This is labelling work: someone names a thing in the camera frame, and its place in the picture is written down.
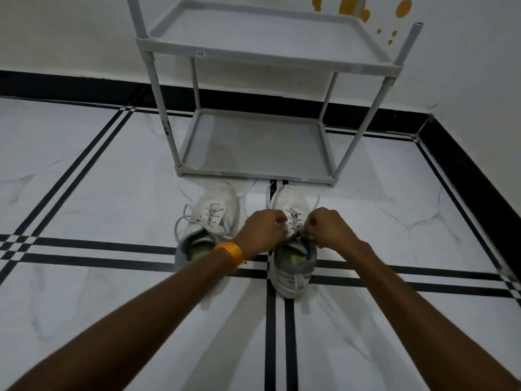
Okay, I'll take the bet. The white sneaker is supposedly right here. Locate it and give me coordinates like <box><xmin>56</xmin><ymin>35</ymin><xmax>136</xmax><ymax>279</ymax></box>
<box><xmin>174</xmin><ymin>182</ymin><xmax>241</xmax><ymax>281</ymax></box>
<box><xmin>269</xmin><ymin>184</ymin><xmax>319</xmax><ymax>300</ymax></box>

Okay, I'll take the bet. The orange wristband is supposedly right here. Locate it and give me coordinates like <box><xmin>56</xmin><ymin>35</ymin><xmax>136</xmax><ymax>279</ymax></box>
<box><xmin>212</xmin><ymin>242</ymin><xmax>247</xmax><ymax>270</ymax></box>

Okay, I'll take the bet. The grey two-tier shoe rack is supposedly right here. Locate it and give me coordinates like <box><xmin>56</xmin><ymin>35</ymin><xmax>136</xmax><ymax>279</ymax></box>
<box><xmin>125</xmin><ymin>0</ymin><xmax>424</xmax><ymax>188</ymax></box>

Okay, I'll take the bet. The person's left forearm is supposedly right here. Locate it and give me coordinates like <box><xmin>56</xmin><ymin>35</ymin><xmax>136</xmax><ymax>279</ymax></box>
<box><xmin>8</xmin><ymin>250</ymin><xmax>237</xmax><ymax>391</ymax></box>

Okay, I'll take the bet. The person's left hand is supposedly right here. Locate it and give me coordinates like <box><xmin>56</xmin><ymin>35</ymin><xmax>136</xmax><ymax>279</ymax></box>
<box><xmin>232</xmin><ymin>209</ymin><xmax>289</xmax><ymax>261</ymax></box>

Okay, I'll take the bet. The person's right forearm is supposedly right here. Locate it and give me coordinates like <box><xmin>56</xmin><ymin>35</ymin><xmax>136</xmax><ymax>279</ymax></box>
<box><xmin>353</xmin><ymin>242</ymin><xmax>521</xmax><ymax>391</ymax></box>

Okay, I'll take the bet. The cluster of yellow wall stickers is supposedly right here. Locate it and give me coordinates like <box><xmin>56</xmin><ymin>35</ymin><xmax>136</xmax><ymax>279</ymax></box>
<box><xmin>303</xmin><ymin>0</ymin><xmax>412</xmax><ymax>46</ymax></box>

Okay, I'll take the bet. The person's right hand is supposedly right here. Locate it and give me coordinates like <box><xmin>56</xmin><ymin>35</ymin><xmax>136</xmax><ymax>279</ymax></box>
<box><xmin>303</xmin><ymin>206</ymin><xmax>369</xmax><ymax>261</ymax></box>

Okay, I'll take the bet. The white shoelace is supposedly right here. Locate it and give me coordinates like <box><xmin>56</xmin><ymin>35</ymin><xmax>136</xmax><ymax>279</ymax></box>
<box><xmin>284</xmin><ymin>195</ymin><xmax>320</xmax><ymax>241</ymax></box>
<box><xmin>174</xmin><ymin>203</ymin><xmax>231</xmax><ymax>243</ymax></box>

